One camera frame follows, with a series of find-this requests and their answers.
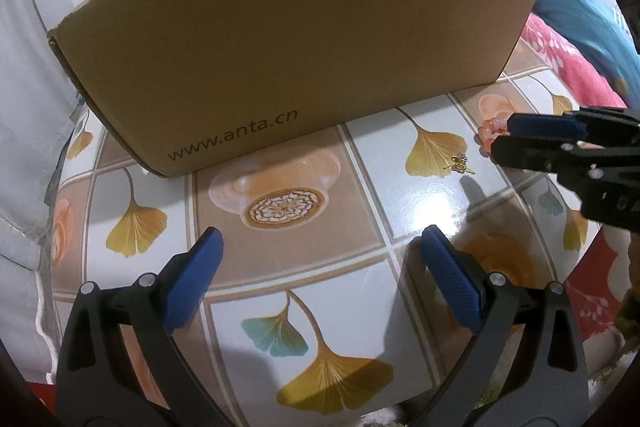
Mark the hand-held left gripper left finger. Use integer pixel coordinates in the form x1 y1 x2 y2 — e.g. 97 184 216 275
55 227 224 427

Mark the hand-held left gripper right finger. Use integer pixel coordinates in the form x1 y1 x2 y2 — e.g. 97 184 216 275
420 224 588 427

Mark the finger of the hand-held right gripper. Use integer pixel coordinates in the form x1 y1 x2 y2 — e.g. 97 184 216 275
505 107 640 142
490 134 601 178

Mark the pink bead bracelet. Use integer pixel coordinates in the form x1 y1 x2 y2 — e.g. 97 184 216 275
474 114 513 158

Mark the brown cardboard box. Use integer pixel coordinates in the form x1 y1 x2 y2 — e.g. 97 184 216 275
47 0 542 178

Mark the pink floral blanket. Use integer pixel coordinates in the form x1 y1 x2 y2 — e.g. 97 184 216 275
520 14 640 388

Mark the leaf and coffee print mat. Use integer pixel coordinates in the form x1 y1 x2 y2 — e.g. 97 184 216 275
47 42 601 427

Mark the white curtain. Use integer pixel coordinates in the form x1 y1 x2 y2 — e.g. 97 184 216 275
0 0 108 378

